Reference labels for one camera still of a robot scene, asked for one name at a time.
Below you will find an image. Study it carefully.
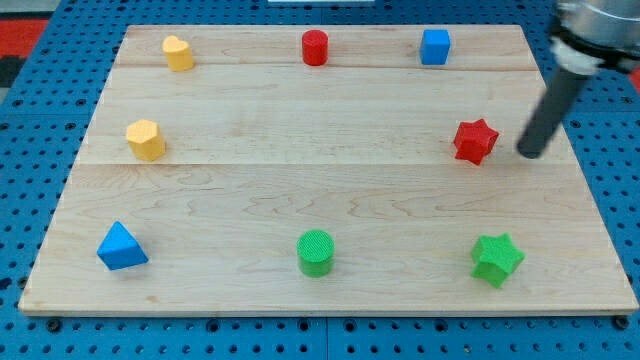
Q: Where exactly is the yellow hexagon block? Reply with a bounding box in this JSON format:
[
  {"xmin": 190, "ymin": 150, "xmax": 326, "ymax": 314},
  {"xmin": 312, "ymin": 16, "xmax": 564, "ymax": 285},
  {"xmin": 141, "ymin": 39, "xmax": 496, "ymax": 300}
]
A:
[{"xmin": 126, "ymin": 119, "xmax": 166, "ymax": 161}]

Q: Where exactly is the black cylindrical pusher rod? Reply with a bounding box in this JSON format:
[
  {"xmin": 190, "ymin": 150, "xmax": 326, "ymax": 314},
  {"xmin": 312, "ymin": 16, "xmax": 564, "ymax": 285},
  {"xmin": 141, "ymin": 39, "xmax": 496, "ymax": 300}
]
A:
[{"xmin": 516, "ymin": 67, "xmax": 590, "ymax": 159}]

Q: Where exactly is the green cylinder block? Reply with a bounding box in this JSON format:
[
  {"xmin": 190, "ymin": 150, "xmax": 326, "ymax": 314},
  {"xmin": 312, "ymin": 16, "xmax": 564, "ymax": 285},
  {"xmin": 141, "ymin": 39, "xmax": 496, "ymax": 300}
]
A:
[{"xmin": 296, "ymin": 229, "xmax": 335, "ymax": 278}]

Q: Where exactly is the red cylinder block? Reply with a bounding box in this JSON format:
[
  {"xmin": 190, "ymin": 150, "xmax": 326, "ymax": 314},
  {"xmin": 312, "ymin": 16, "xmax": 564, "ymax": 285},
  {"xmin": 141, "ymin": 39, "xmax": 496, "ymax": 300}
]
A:
[{"xmin": 301, "ymin": 29, "xmax": 329, "ymax": 66}]

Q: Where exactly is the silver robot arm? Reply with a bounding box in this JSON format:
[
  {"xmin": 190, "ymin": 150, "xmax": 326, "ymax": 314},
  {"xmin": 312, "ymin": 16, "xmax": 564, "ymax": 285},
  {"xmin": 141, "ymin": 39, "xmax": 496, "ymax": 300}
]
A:
[{"xmin": 516, "ymin": 0, "xmax": 639, "ymax": 159}]

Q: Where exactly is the red star block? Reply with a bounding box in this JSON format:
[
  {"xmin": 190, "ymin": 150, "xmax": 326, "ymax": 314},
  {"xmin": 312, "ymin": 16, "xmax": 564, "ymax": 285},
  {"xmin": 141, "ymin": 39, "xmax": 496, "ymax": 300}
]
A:
[{"xmin": 453, "ymin": 119, "xmax": 499, "ymax": 165}]

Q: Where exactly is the blue triangle block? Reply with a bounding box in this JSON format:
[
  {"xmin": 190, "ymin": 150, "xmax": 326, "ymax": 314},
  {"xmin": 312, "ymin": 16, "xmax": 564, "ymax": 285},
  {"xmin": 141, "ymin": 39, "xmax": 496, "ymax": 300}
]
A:
[{"xmin": 96, "ymin": 221, "xmax": 149, "ymax": 271}]

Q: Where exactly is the yellow heart block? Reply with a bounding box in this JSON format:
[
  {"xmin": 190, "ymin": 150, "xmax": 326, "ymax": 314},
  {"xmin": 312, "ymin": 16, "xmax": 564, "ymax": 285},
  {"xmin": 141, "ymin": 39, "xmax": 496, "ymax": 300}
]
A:
[{"xmin": 162, "ymin": 35, "xmax": 195, "ymax": 72}]

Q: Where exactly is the green star block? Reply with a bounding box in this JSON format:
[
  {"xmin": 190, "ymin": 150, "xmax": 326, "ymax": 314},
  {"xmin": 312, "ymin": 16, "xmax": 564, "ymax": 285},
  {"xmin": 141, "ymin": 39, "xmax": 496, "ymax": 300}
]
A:
[{"xmin": 471, "ymin": 233, "xmax": 526, "ymax": 289}]

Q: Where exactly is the wooden board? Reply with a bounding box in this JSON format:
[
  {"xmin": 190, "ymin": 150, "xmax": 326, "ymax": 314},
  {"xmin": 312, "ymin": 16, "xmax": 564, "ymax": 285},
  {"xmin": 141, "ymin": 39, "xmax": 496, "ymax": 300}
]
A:
[{"xmin": 19, "ymin": 25, "xmax": 638, "ymax": 317}]

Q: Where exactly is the blue cube block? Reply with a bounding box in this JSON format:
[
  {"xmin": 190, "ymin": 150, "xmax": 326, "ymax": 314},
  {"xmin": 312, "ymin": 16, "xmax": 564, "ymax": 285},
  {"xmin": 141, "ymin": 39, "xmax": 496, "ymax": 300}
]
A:
[{"xmin": 419, "ymin": 29, "xmax": 451, "ymax": 65}]

